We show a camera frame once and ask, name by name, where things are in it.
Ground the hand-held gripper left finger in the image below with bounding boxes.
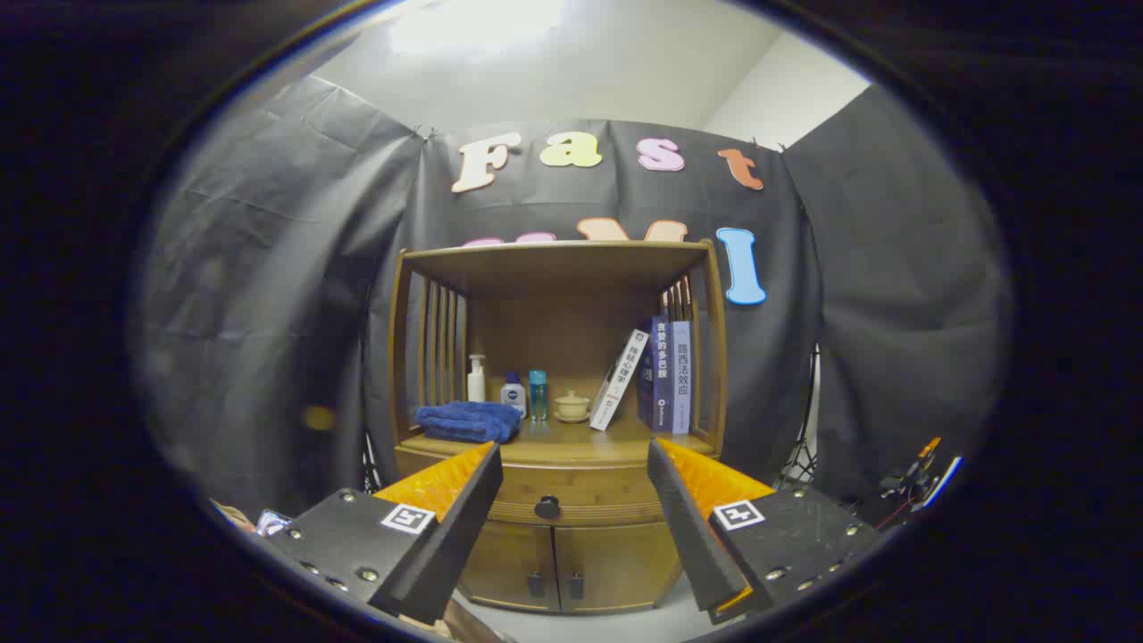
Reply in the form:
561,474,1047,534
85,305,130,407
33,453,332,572
266,441,505,626

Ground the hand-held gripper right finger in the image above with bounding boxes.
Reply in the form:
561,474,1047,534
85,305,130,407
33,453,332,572
647,437,887,626

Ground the wooden drawer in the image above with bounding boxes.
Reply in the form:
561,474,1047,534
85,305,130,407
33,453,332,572
397,447,715,528

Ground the wooden cabinet door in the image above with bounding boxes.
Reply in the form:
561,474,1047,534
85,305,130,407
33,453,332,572
554,520,684,614
460,520,562,614

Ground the wooden countertop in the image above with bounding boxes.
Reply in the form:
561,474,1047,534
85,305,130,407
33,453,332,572
402,415,715,467

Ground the wooden cabinet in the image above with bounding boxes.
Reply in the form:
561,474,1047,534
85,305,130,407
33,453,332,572
386,239,729,615

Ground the person's beige clothing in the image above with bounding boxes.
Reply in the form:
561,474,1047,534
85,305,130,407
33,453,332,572
420,597,514,643

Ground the blue folded towel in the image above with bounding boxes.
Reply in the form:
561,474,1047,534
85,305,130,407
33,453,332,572
414,401,524,445

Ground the pale blue book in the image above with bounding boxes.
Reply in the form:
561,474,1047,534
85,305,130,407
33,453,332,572
670,321,693,436

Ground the dark blue book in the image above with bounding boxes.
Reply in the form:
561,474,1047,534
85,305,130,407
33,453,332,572
637,314,672,434

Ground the white book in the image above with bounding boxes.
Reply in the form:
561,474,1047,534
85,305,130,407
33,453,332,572
589,328,651,432

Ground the black and orange device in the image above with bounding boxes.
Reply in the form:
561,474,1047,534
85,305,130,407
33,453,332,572
857,436,965,528

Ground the black backdrop cloth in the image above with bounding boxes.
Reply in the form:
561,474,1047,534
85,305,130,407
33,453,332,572
134,76,1014,519

